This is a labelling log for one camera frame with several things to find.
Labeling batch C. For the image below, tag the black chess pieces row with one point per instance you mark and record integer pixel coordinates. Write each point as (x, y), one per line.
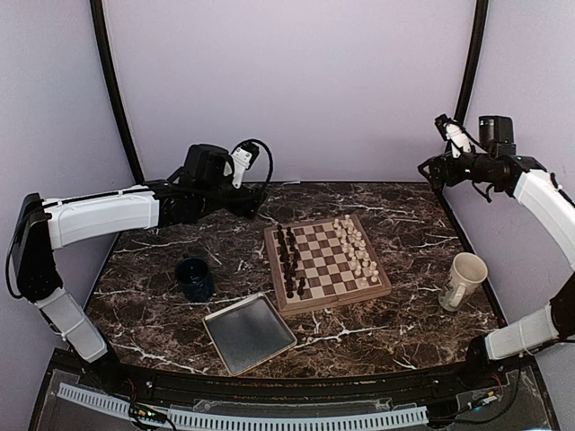
(289, 257)

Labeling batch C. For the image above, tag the white chess rook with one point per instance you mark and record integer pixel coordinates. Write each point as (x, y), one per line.
(373, 278)

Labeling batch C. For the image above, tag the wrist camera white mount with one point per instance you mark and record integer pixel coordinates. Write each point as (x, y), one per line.
(243, 157)
(456, 137)

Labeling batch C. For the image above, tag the white slotted cable duct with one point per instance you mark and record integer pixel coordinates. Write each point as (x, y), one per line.
(224, 418)

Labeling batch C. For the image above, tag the dark blue mug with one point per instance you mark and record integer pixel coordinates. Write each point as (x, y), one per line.
(195, 279)

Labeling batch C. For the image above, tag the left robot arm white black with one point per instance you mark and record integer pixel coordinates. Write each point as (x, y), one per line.
(210, 179)

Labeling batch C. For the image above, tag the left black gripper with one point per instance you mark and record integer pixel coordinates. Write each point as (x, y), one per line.
(242, 208)

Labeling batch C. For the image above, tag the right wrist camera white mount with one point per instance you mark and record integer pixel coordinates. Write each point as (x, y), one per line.
(456, 137)

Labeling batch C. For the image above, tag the metal tray wooden rim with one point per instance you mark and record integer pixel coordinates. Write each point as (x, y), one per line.
(248, 333)

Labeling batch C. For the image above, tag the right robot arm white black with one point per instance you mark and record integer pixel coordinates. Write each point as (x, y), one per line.
(492, 159)

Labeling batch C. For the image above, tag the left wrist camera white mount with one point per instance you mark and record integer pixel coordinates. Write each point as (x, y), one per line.
(243, 157)

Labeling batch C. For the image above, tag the cream white mug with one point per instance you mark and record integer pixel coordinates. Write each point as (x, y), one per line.
(466, 274)

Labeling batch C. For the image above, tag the black front rail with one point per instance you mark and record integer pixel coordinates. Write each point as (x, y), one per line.
(436, 384)

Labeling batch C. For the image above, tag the black frame post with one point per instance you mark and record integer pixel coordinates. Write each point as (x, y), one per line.
(111, 81)
(472, 59)

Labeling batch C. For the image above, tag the right black frame post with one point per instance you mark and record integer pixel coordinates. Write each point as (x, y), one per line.
(472, 59)

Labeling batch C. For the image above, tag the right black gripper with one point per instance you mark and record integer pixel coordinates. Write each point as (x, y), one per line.
(436, 162)

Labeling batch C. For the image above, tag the wooden chess board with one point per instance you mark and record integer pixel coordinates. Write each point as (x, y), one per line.
(327, 248)

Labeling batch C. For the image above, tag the white chess knight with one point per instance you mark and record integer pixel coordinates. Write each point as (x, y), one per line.
(366, 260)

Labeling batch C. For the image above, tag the left black frame post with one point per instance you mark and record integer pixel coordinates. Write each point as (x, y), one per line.
(111, 81)

